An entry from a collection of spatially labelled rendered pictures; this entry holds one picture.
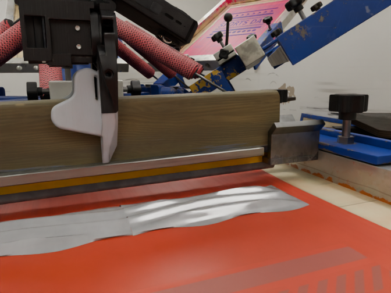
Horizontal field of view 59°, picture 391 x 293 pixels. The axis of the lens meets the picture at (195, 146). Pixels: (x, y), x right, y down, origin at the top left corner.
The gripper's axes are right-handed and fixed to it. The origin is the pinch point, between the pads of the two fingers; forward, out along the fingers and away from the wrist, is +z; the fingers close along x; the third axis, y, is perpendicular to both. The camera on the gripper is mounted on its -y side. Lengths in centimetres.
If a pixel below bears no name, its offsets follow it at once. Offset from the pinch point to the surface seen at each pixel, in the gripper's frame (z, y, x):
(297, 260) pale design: 5.7, -10.4, 18.8
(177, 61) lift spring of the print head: -11, -27, -59
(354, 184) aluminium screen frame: 4.8, -25.6, 8.8
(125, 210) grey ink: 5.0, -0.4, 6.4
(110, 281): 5.7, 2.4, 16.5
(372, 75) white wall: -7, -200, -150
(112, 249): 5.7, 1.7, 12.1
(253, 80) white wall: -2, -200, -310
